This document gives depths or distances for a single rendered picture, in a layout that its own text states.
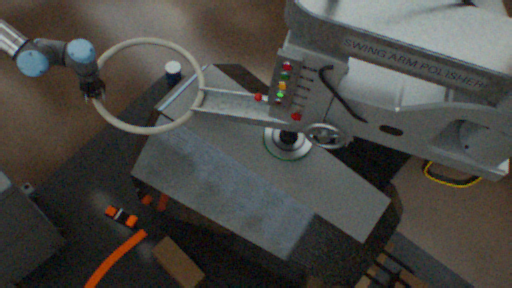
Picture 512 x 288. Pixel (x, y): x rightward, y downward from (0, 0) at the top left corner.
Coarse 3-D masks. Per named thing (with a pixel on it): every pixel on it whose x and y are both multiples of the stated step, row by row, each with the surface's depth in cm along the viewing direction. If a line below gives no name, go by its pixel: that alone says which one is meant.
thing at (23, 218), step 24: (0, 168) 190; (0, 192) 185; (24, 192) 271; (0, 216) 196; (24, 216) 210; (0, 240) 208; (24, 240) 224; (48, 240) 243; (0, 264) 223; (24, 264) 241
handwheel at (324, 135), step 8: (312, 128) 164; (328, 128) 160; (336, 128) 160; (320, 136) 165; (328, 136) 165; (336, 136) 164; (344, 136) 163; (320, 144) 171; (328, 144) 171; (336, 144) 169
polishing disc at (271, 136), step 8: (264, 136) 204; (272, 136) 205; (304, 136) 206; (312, 136) 207; (272, 144) 203; (280, 144) 203; (296, 144) 204; (304, 144) 204; (272, 152) 202; (280, 152) 201; (288, 152) 202; (296, 152) 202; (304, 152) 202
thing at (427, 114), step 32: (352, 64) 159; (352, 96) 154; (384, 96) 153; (416, 96) 149; (448, 96) 143; (352, 128) 167; (384, 128) 161; (416, 128) 156; (448, 128) 168; (448, 160) 165
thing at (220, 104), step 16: (208, 96) 207; (224, 96) 204; (240, 96) 200; (208, 112) 197; (224, 112) 195; (240, 112) 199; (256, 112) 197; (272, 128) 192; (288, 128) 188; (320, 128) 182
